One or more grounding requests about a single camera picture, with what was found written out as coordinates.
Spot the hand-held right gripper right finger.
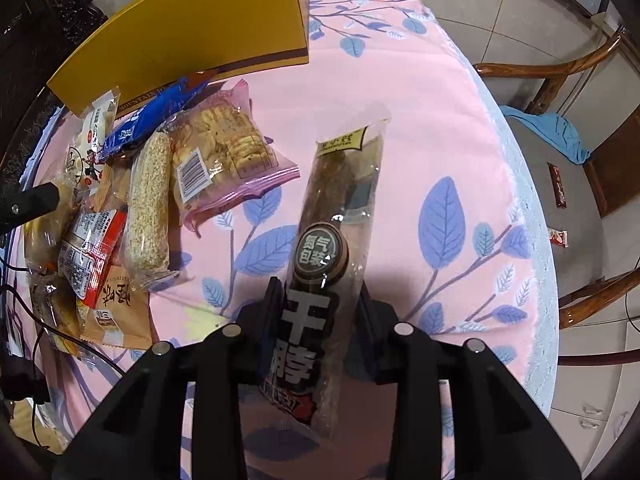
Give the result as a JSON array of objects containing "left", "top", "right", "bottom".
[{"left": 345, "top": 280, "right": 583, "bottom": 480}]

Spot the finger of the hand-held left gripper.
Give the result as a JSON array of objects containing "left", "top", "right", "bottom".
[{"left": 0, "top": 183, "right": 61, "bottom": 233}]

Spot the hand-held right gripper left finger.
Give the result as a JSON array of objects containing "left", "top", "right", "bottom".
[{"left": 52, "top": 276, "right": 288, "bottom": 480}]

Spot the puffed rice roll packet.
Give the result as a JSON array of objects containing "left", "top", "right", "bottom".
[{"left": 122, "top": 130, "right": 181, "bottom": 291}]

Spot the brown peanut packet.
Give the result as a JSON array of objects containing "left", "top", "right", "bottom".
[{"left": 77, "top": 260, "right": 153, "bottom": 351}]

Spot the long brown snack packet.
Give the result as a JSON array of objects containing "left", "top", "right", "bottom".
[{"left": 260, "top": 105, "right": 392, "bottom": 441}]

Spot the yellow cardboard box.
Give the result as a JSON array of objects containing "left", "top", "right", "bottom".
[{"left": 46, "top": 0, "right": 311, "bottom": 116}]

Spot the clear bread packet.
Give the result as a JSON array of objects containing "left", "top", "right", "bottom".
[
  {"left": 30, "top": 270, "right": 85, "bottom": 357},
  {"left": 22, "top": 180, "right": 76, "bottom": 273}
]

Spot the red and white snack packet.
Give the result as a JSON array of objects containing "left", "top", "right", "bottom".
[{"left": 57, "top": 207, "right": 128, "bottom": 308}]

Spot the tan snack packet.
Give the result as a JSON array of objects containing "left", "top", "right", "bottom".
[{"left": 92, "top": 162, "right": 133, "bottom": 216}]

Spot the white cartoon print snack packet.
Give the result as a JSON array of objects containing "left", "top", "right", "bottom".
[{"left": 70, "top": 87, "right": 123, "bottom": 201}]

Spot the blue snack packet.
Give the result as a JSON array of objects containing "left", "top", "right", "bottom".
[{"left": 97, "top": 72, "right": 221, "bottom": 163}]

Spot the black plastic device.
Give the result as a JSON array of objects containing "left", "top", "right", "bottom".
[{"left": 0, "top": 355, "right": 51, "bottom": 405}]

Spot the clear pink cracker packet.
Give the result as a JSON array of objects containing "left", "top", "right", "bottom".
[{"left": 167, "top": 80, "right": 302, "bottom": 236}]

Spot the dark carved wooden furniture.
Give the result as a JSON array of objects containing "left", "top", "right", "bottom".
[{"left": 0, "top": 0, "right": 108, "bottom": 201}]

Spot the wooden chair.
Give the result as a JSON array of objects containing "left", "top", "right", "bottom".
[{"left": 472, "top": 25, "right": 640, "bottom": 366}]

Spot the red brown snack bar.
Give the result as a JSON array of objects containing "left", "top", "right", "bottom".
[{"left": 547, "top": 162, "right": 571, "bottom": 209}]

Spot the blue cloth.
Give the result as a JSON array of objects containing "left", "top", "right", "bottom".
[{"left": 500, "top": 105, "right": 596, "bottom": 165}]

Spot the black cable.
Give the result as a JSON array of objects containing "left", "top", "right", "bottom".
[{"left": 0, "top": 282, "right": 128, "bottom": 378}]

